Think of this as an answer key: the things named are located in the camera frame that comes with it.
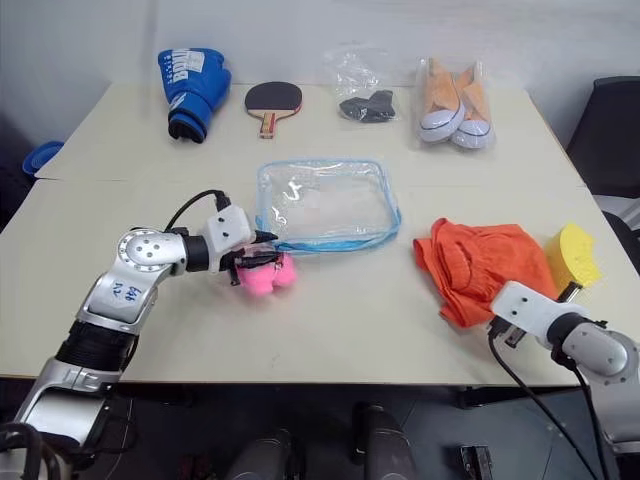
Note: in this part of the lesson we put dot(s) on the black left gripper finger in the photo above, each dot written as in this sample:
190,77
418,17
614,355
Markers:
260,260
265,235

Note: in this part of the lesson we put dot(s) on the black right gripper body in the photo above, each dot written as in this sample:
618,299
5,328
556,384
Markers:
510,336

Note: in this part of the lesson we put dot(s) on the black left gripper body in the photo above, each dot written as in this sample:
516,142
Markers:
235,255

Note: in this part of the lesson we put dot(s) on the pink plush face charm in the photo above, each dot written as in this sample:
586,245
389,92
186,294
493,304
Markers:
260,280

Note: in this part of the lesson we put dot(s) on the clear blue-trimmed zipper pouch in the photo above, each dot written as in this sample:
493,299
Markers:
325,210

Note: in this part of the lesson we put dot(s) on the orange cloth garment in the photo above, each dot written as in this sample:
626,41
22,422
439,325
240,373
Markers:
480,260

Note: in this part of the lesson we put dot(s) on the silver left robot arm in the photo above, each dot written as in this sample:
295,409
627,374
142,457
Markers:
145,250

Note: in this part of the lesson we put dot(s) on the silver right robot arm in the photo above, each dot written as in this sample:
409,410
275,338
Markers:
600,355

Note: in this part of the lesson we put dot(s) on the clear plastic bag with socks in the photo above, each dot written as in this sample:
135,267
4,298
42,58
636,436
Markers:
350,65

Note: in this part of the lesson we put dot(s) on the clear plastic bag with shoes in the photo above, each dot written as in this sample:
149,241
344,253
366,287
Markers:
452,105

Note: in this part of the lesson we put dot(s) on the yellow sponge block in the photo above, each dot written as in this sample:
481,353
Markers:
575,255

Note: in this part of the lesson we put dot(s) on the black table tennis paddle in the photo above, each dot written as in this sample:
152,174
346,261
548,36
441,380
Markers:
272,97

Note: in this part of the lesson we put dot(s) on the black sock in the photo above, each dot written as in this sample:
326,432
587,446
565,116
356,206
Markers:
382,102
355,111

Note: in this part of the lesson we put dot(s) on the blue boxing glove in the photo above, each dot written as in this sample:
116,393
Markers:
195,90

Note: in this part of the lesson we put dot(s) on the dark rounded shape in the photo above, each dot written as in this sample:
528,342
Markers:
382,445

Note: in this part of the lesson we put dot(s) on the orange white canvas shoe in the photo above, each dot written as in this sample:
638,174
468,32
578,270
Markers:
440,125
475,131

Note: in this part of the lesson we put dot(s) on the blue plastic bowl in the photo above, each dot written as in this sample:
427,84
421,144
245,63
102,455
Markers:
42,157

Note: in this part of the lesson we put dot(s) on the black chair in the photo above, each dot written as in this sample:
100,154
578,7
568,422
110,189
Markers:
605,140

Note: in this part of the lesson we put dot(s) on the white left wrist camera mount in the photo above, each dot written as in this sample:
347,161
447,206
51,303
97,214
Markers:
227,227

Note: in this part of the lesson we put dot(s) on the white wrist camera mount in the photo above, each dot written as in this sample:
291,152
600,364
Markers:
227,227
530,305

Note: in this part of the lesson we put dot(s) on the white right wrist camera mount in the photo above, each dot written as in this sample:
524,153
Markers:
530,305

